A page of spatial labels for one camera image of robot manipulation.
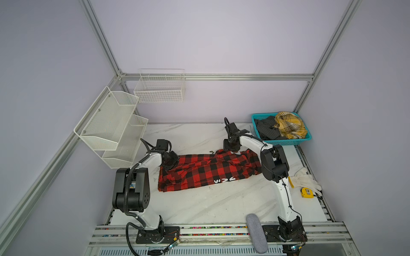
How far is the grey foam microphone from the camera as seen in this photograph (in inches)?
27.4

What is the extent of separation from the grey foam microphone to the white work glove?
0.33 meters

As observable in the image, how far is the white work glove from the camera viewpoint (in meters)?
0.91
